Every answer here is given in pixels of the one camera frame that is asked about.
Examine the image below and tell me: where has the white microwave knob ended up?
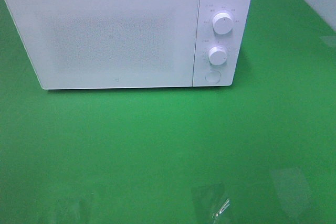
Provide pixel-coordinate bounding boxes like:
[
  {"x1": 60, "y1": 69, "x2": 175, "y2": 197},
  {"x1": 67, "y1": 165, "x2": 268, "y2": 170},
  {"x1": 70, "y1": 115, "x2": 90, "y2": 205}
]
[
  {"x1": 208, "y1": 46, "x2": 228, "y2": 66},
  {"x1": 212, "y1": 10, "x2": 234, "y2": 35}
]

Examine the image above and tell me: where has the white microwave door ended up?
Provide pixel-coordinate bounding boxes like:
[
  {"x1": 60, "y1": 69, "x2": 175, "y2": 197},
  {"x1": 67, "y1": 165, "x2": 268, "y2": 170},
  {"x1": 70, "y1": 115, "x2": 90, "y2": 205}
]
[{"x1": 5, "y1": 0, "x2": 198, "y2": 90}]

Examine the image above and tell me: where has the round door release button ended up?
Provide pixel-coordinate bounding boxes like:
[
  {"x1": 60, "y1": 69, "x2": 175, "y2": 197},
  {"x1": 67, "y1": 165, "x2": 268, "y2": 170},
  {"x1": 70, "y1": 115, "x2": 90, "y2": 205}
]
[{"x1": 205, "y1": 71, "x2": 221, "y2": 83}]

